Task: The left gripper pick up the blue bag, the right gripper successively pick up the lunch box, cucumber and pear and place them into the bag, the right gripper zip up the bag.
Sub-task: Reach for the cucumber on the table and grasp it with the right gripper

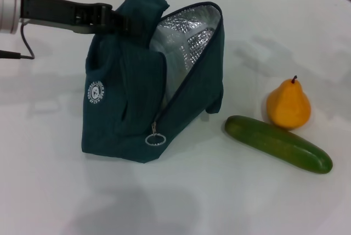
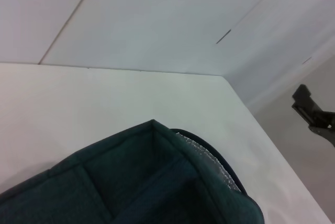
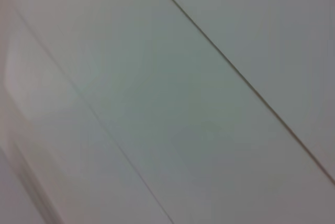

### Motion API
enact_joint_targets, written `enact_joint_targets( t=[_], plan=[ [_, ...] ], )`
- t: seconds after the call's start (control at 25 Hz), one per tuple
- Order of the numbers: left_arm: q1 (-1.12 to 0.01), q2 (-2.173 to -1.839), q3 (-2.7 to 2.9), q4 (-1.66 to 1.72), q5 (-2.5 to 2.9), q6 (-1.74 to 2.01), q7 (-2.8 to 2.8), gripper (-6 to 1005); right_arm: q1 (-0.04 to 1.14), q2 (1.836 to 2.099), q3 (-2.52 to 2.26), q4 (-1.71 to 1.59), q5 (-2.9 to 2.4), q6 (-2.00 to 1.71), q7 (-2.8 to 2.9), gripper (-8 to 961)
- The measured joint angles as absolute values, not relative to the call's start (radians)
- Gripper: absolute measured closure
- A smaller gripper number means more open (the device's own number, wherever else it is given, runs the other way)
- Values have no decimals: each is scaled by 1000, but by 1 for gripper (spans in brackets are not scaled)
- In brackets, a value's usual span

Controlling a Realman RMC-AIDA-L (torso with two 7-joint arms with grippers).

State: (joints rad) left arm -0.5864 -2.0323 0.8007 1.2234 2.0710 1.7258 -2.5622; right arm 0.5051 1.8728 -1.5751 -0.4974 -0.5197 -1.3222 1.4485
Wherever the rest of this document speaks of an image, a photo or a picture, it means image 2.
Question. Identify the dark teal insulated lunch bag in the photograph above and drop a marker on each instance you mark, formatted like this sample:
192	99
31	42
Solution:
117	182

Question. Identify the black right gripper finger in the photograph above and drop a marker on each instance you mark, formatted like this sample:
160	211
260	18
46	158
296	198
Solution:
316	115

